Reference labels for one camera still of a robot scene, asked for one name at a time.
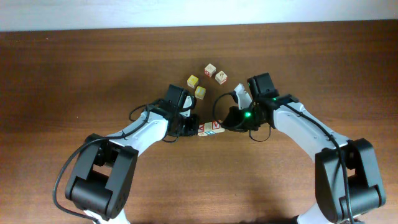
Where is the wooden block red edge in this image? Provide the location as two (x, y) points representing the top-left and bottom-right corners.
(198, 124), (205, 136)

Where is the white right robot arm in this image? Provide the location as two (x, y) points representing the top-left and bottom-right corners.
(225, 73), (386, 223)

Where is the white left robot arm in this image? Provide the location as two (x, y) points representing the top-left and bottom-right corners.
(65, 85), (198, 223)

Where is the wooden block red six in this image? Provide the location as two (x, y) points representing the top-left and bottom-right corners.
(215, 71), (228, 85)

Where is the wooden block yellow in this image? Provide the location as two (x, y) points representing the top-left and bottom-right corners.
(187, 75), (199, 89)
(195, 86), (206, 100)

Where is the wooden block blue I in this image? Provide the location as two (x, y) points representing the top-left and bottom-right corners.
(203, 122), (216, 136)

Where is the wooden block yellow far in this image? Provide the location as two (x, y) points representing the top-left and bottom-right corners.
(187, 75), (199, 89)

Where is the wooden block red far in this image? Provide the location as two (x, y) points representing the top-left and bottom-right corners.
(204, 63), (216, 77)

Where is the wooden block red X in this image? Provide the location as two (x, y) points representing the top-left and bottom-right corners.
(211, 121), (225, 133)

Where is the wooden block yellow near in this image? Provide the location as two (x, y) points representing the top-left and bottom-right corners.
(195, 86), (206, 100)

